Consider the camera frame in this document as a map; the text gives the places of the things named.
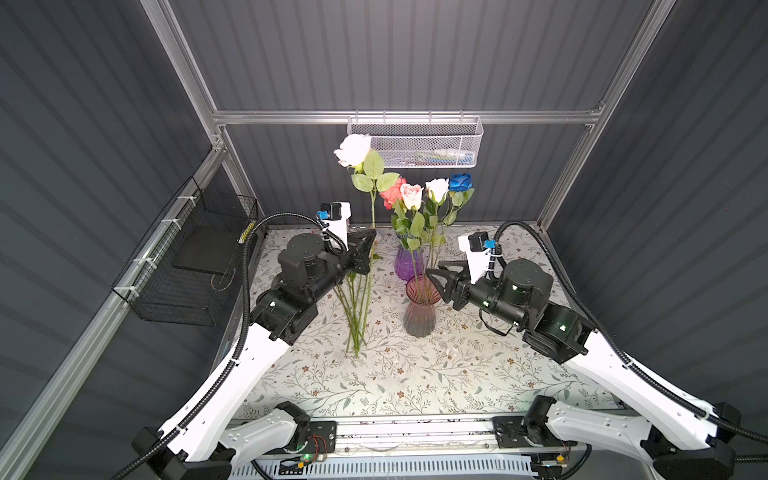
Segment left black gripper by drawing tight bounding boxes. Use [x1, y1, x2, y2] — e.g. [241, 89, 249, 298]
[305, 226, 372, 309]

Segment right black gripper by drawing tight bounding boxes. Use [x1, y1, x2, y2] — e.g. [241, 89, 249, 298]
[424, 257, 524, 330]

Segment blue purple glass vase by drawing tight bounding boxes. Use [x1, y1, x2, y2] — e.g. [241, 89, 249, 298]
[394, 244, 424, 282]

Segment pink red glass vase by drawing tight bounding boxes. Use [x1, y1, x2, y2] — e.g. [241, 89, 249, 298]
[403, 275, 441, 338]

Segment light pink rose stem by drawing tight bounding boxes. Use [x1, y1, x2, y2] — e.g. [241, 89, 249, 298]
[394, 178, 434, 301]

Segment coral pink rose stem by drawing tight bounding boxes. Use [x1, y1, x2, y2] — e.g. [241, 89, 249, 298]
[379, 176, 406, 244]

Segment blue rose stem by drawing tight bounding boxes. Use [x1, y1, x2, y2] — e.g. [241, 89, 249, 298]
[427, 173, 475, 268]

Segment white rose stem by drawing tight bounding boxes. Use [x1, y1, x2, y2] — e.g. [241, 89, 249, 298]
[333, 134, 400, 228]

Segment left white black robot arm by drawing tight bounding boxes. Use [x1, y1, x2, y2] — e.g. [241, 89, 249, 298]
[115, 229, 376, 479]

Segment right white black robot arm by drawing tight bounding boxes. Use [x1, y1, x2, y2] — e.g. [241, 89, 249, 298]
[426, 259, 736, 479]

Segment bunch of artificial flowers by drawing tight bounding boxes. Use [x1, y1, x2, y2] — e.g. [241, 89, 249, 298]
[334, 243, 375, 356]

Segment floral patterned table mat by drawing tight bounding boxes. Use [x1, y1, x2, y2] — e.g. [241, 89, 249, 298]
[236, 228, 616, 420]

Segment yellow green marker pen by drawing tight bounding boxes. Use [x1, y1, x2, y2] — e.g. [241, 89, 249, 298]
[237, 221, 256, 245]

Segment tubes in white basket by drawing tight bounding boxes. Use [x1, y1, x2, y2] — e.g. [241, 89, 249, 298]
[394, 148, 476, 166]

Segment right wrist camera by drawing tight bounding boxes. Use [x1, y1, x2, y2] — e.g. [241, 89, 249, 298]
[458, 231, 497, 284]

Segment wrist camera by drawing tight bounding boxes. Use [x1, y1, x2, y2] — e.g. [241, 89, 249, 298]
[458, 231, 497, 284]
[317, 201, 351, 247]

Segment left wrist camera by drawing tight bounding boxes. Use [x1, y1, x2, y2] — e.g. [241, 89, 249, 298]
[317, 201, 351, 247]

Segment white wire mesh basket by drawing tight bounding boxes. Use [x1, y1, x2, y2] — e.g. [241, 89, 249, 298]
[347, 114, 484, 169]

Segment left black corrugated cable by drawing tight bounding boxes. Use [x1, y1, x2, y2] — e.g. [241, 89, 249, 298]
[110, 211, 349, 480]

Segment black corrugated cable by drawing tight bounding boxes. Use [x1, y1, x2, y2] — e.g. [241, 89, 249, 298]
[110, 211, 349, 480]
[491, 220, 768, 463]

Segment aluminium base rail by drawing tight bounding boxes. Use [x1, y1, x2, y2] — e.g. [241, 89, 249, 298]
[227, 410, 661, 480]

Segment black wire mesh basket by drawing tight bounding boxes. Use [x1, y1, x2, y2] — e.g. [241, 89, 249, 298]
[113, 179, 259, 327]

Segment right black corrugated cable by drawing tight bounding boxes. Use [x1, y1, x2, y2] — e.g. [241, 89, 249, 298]
[491, 220, 768, 463]

